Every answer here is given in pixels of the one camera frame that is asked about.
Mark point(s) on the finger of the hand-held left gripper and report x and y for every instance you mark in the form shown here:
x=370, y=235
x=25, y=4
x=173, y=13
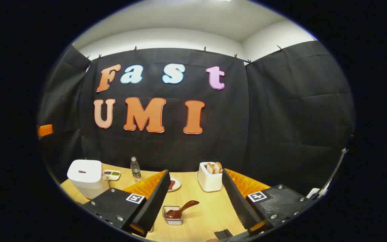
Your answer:
x=45, y=130

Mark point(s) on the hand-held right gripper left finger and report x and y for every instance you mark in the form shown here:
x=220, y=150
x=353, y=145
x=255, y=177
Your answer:
x=156, y=198

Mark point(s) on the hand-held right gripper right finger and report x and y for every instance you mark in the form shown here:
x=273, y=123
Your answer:
x=237, y=198

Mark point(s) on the brown wooden spoon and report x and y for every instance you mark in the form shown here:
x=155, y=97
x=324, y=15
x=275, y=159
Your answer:
x=183, y=208

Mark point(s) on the white rice cooker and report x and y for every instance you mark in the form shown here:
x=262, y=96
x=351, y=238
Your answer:
x=86, y=179

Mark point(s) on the red meat piece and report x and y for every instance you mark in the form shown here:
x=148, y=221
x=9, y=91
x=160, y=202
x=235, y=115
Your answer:
x=172, y=185

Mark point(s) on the white round plate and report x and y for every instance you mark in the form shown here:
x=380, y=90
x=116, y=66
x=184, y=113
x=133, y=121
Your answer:
x=177, y=184

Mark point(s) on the white toaster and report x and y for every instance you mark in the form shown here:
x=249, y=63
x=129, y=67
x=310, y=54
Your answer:
x=210, y=183

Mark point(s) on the clear plastic water bottle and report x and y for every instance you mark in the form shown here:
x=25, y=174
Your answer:
x=135, y=171

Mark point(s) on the toast bread slice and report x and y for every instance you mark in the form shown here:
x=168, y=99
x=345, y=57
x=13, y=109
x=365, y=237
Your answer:
x=210, y=168
x=218, y=166

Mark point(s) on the small white condiment dish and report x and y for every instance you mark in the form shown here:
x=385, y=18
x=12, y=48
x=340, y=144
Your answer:
x=113, y=174

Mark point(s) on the black backdrop cloth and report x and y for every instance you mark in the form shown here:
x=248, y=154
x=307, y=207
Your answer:
x=264, y=117

